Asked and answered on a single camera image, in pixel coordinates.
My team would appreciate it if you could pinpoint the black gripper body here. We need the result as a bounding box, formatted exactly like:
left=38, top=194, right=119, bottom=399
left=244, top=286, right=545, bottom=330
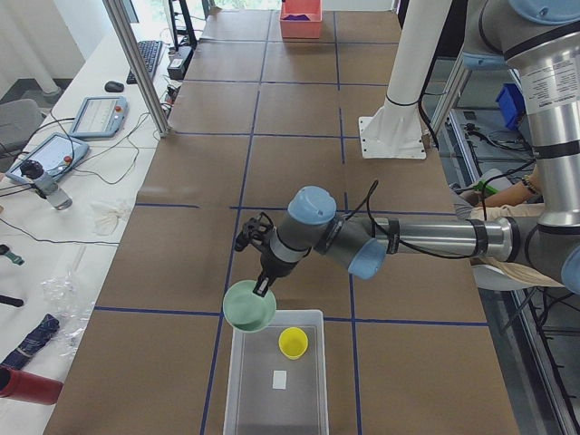
left=245, top=212, right=299, bottom=283

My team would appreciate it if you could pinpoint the mint green bowl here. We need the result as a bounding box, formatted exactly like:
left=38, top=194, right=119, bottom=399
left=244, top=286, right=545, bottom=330
left=222, top=280, right=277, bottom=333

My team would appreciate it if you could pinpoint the yellow plastic cup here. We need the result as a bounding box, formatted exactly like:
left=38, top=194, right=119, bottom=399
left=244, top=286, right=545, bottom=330
left=278, top=326, right=309, bottom=361

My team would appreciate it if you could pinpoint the purple cloth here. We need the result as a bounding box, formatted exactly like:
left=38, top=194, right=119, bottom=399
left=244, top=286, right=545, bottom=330
left=283, top=14, right=311, bottom=22

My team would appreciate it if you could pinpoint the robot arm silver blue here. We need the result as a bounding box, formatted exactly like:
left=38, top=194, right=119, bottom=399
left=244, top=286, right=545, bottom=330
left=235, top=1, right=579, bottom=295

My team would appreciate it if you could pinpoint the black computer box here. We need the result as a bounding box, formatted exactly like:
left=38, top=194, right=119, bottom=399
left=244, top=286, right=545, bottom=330
left=167, top=46, right=194, bottom=81

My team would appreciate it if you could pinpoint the white label in bin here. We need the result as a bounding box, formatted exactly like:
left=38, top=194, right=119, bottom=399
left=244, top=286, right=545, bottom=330
left=272, top=370, right=287, bottom=391

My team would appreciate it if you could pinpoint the translucent white plastic bin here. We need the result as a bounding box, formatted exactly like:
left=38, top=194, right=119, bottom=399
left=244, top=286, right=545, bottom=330
left=223, top=309, right=330, bottom=434

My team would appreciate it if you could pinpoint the white crumpled tissue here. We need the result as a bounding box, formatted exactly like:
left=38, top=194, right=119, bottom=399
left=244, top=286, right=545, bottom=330
left=91, top=200, right=132, bottom=236

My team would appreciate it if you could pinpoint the teach pendant far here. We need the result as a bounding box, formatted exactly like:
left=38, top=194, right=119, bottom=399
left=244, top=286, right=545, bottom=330
left=69, top=96, right=128, bottom=140

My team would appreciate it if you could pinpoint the teach pendant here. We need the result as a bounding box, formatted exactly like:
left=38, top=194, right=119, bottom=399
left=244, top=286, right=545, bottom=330
left=69, top=96, right=128, bottom=140
left=5, top=132, right=90, bottom=184

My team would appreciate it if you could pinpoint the crumpled clear plastic wrap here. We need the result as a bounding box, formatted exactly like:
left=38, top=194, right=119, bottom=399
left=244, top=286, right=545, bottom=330
left=41, top=266, right=94, bottom=359

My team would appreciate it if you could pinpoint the black computer mouse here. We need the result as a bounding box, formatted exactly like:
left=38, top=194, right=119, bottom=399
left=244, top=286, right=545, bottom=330
left=104, top=81, right=124, bottom=92

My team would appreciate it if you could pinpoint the pink plastic bin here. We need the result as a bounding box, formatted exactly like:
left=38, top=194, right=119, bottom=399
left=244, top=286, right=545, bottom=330
left=279, top=0, right=323, bottom=39

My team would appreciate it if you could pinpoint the teach pendant near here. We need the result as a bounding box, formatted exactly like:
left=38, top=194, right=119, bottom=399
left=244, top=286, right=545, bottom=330
left=5, top=132, right=90, bottom=184

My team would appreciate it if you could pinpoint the black keyboard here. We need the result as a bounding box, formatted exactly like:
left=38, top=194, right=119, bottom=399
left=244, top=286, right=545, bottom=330
left=138, top=40, right=164, bottom=80

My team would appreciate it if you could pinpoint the clear water bottle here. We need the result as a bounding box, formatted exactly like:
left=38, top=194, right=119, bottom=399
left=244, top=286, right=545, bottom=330
left=20, top=159, right=73, bottom=210

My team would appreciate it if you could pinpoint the folded blue umbrella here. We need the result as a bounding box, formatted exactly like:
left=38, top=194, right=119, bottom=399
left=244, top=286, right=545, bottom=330
left=1, top=314, right=60, bottom=370

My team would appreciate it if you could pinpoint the red bottle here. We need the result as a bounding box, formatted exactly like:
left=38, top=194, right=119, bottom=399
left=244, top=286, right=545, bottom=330
left=1, top=366, right=63, bottom=405

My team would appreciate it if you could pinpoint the person in beige shirt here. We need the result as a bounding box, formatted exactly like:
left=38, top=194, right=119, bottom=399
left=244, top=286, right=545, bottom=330
left=451, top=167, right=562, bottom=287

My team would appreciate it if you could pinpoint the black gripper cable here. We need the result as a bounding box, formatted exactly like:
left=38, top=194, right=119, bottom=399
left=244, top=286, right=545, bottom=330
left=339, top=179, right=472, bottom=260

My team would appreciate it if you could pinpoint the white pedestal column base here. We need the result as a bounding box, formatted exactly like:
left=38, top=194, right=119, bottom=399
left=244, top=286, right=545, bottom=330
left=359, top=0, right=452, bottom=160

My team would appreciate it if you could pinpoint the aluminium frame post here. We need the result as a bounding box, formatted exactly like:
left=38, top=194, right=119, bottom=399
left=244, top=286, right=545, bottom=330
left=102, top=0, right=170, bottom=138

